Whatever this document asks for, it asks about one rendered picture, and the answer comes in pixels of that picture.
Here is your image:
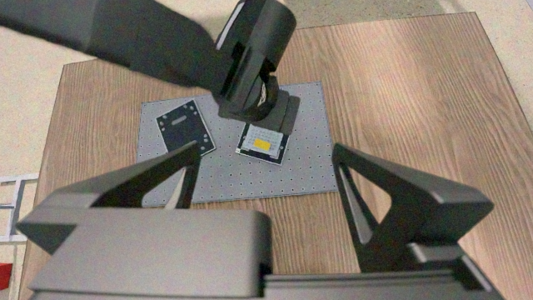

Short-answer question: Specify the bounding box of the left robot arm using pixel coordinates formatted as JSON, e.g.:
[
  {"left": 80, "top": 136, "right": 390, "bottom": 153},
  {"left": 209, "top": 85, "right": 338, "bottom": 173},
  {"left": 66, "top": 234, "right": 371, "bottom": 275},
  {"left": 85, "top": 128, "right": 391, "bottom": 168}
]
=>
[{"left": 0, "top": 0, "right": 296, "bottom": 118}]

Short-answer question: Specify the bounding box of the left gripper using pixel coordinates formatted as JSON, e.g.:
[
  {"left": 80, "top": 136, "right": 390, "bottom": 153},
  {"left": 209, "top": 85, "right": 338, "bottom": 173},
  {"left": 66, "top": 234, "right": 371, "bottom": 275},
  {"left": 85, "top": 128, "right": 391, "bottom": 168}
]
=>
[{"left": 218, "top": 90, "right": 301, "bottom": 136}]

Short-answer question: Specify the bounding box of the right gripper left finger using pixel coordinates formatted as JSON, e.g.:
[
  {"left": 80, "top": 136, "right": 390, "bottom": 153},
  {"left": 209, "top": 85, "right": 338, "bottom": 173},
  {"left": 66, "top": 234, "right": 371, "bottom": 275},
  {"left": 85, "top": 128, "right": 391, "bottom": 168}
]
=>
[{"left": 38, "top": 142, "right": 202, "bottom": 209}]

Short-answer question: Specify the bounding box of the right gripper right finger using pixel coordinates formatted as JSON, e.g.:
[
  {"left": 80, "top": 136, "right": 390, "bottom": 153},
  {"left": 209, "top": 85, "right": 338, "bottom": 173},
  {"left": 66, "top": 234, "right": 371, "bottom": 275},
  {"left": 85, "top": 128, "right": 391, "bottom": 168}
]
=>
[{"left": 331, "top": 142, "right": 495, "bottom": 273}]

